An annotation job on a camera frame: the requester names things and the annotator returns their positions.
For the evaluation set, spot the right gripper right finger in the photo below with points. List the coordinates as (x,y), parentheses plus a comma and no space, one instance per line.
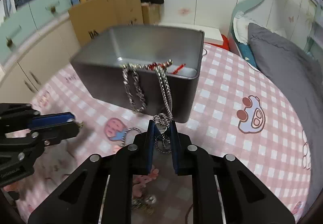
(224,189)

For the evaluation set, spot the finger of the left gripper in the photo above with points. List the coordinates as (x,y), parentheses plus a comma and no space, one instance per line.
(50,120)
(53,134)

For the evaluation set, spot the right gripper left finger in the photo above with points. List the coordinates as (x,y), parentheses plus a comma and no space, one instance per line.
(100,189)

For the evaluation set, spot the pink charm keychain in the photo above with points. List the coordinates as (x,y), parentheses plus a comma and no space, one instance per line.
(141,199)

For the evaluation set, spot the cream lower cabinet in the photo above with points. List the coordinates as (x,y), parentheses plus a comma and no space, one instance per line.
(43,54)

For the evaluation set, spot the pink checkered tablecloth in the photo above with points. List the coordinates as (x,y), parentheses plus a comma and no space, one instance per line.
(237,110)

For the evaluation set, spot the mint green drawer cabinet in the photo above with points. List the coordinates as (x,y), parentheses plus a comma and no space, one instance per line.
(26,21)

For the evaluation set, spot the grey metal tin box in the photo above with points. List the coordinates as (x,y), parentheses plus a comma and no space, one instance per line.
(117,67)

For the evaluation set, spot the large cardboard box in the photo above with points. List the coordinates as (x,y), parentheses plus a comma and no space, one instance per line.
(92,17)

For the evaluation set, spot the teal bed sheet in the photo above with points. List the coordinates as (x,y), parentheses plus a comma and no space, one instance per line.
(247,54)

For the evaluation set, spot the grey bed duvet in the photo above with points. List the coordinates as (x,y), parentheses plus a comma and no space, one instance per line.
(299,78)

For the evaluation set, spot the red storage box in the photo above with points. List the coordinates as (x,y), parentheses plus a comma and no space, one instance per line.
(225,44)

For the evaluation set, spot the small cardboard box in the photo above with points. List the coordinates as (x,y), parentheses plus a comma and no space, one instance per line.
(151,13)

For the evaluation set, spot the white board on box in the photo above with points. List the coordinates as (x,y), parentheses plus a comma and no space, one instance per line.
(211,35)

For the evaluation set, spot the white pillow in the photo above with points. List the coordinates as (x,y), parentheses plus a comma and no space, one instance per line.
(240,27)

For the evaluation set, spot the mint green bunk bed frame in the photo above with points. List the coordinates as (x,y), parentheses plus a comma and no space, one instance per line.
(291,19)

